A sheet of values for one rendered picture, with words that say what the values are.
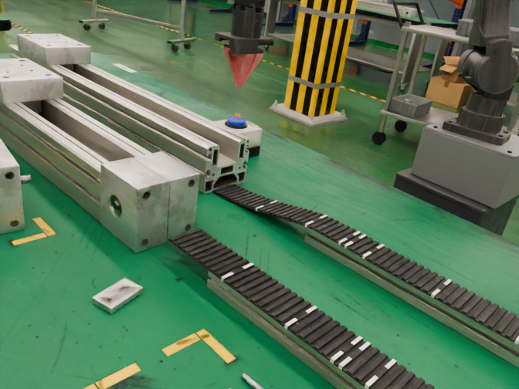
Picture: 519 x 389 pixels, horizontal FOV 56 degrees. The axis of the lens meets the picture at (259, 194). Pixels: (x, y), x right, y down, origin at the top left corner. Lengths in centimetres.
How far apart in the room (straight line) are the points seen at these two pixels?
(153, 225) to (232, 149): 26
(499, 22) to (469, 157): 25
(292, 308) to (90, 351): 21
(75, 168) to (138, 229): 16
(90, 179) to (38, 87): 30
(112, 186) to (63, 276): 13
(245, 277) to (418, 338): 21
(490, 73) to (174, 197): 64
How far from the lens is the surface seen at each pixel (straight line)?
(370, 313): 63
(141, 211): 64
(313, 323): 54
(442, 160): 106
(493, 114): 107
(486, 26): 103
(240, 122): 98
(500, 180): 102
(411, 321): 64
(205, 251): 62
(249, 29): 94
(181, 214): 68
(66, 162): 78
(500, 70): 103
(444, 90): 573
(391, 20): 601
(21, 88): 97
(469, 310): 63
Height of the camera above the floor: 115
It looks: 26 degrees down
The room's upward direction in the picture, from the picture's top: 8 degrees clockwise
